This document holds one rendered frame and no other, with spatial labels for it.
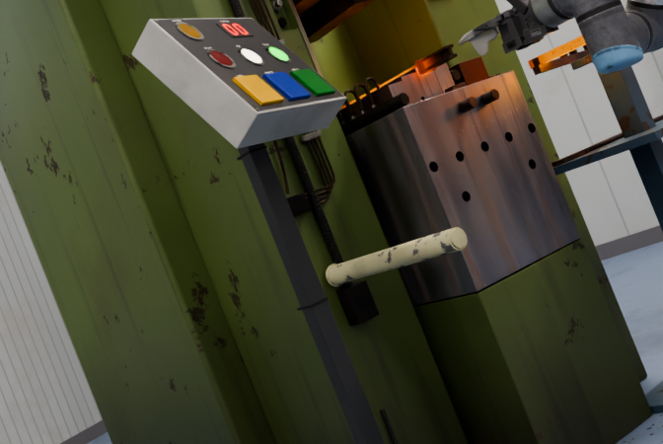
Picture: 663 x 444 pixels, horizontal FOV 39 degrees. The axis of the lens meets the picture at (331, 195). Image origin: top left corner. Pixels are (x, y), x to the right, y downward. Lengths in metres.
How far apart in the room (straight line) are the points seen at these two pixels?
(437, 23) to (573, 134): 2.57
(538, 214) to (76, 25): 1.26
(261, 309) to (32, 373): 3.82
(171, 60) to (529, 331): 1.03
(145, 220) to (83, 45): 0.48
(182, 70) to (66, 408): 4.58
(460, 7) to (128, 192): 1.02
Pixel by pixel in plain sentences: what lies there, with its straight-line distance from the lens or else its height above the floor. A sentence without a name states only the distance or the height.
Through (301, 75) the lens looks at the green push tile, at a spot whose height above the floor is 1.03.
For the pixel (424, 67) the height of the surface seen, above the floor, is 0.99.
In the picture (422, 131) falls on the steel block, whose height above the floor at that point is 0.85.
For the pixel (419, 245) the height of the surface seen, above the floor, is 0.63.
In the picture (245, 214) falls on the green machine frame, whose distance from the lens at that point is 2.21.
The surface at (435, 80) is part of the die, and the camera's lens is 2.28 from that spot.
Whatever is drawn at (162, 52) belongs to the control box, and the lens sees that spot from 1.73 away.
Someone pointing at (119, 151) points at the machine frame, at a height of 1.10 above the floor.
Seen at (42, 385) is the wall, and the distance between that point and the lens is 6.05.
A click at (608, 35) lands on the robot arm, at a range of 1.86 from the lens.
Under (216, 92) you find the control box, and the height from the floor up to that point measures 1.03.
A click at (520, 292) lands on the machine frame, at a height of 0.42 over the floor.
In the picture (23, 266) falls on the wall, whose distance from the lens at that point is 6.18.
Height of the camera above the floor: 0.75
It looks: 1 degrees up
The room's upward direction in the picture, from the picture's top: 22 degrees counter-clockwise
